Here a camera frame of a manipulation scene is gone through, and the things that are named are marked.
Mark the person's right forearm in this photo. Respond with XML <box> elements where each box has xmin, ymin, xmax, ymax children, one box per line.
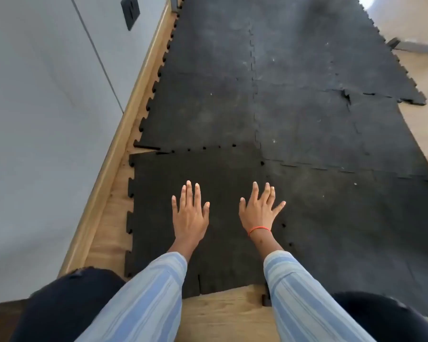
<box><xmin>249</xmin><ymin>230</ymin><xmax>377</xmax><ymax>342</ymax></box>

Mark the light wooden baseboard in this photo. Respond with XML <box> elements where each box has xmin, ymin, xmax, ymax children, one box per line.
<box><xmin>57</xmin><ymin>0</ymin><xmax>186</xmax><ymax>278</ymax></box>

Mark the grey metal bar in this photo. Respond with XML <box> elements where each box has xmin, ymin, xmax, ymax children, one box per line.
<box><xmin>386</xmin><ymin>37</ymin><xmax>428</xmax><ymax>57</ymax></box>

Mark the black wall outlet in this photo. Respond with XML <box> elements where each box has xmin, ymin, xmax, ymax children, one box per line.
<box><xmin>120</xmin><ymin>0</ymin><xmax>140</xmax><ymax>31</ymax></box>

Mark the person's left leg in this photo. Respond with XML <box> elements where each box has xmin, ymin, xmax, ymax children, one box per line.
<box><xmin>9</xmin><ymin>266</ymin><xmax>127</xmax><ymax>342</ymax></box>

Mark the person's leg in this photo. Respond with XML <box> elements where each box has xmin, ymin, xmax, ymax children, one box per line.
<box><xmin>331</xmin><ymin>291</ymin><xmax>428</xmax><ymax>342</ymax></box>
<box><xmin>9</xmin><ymin>266</ymin><xmax>127</xmax><ymax>342</ymax></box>

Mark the black interlocking floor mat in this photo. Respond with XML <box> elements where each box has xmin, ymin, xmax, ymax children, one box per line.
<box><xmin>134</xmin><ymin>0</ymin><xmax>428</xmax><ymax>319</ymax></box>

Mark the black foam puzzle tile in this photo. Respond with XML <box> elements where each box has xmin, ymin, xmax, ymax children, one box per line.
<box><xmin>124</xmin><ymin>145</ymin><xmax>272</xmax><ymax>307</ymax></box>

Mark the person's right hand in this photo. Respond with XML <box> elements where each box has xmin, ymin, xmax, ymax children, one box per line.
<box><xmin>239</xmin><ymin>181</ymin><xmax>287</xmax><ymax>234</ymax></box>

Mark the person's right leg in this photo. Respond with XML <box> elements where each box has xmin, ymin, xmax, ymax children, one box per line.
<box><xmin>331</xmin><ymin>291</ymin><xmax>428</xmax><ymax>342</ymax></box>

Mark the person's left forearm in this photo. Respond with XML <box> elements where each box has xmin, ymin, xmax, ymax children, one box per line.
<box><xmin>75</xmin><ymin>240</ymin><xmax>188</xmax><ymax>342</ymax></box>

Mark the person's left hand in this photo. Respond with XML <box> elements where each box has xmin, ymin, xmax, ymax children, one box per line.
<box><xmin>171</xmin><ymin>180</ymin><xmax>211</xmax><ymax>244</ymax></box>

